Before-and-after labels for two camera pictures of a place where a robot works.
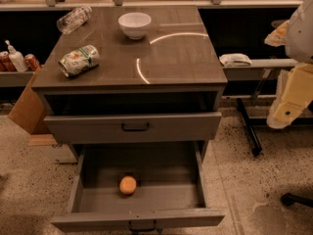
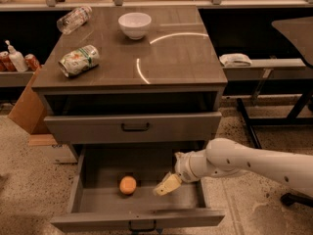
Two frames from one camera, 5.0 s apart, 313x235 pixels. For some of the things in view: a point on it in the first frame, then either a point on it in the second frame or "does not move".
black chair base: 289,199 does not move
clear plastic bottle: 73,19 does not move
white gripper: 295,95 to 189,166
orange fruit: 127,185 does not move
